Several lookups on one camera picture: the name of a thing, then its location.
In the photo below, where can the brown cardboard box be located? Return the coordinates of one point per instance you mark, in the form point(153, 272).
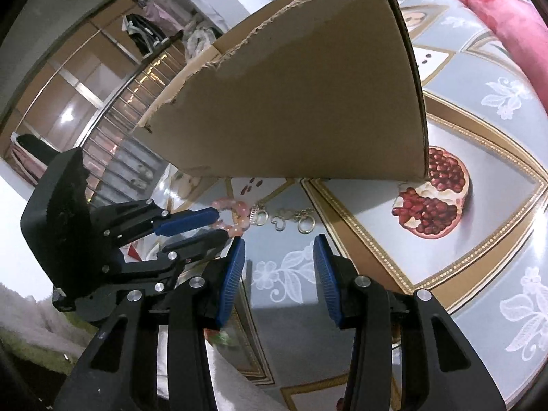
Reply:
point(299, 94)

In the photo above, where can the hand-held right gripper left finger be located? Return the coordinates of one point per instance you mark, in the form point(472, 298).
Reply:
point(233, 278)

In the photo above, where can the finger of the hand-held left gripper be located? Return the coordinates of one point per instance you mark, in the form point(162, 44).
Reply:
point(197, 244)
point(188, 219)

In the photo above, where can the silver hoop earring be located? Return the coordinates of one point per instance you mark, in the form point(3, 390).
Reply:
point(298, 227)

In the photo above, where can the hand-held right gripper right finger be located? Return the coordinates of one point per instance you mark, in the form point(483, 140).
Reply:
point(325, 274)

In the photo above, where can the pink blanket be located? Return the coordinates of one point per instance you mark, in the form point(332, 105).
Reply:
point(513, 21)

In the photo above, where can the metal railing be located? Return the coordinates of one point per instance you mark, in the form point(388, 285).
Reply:
point(128, 137)

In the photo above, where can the black hanging coat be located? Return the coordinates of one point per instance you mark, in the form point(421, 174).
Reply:
point(34, 150)

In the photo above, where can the black white hanging garment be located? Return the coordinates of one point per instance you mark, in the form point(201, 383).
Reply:
point(141, 34)

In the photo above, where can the wooden sliding door wardrobe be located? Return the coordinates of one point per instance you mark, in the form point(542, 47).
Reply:
point(72, 77)

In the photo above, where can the pink hanging garment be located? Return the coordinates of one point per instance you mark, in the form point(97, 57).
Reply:
point(167, 13)

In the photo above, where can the grey fuzzy blanket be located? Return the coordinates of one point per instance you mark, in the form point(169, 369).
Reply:
point(34, 312)

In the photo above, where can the white fluffy garment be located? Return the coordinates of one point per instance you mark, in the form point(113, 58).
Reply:
point(199, 38)

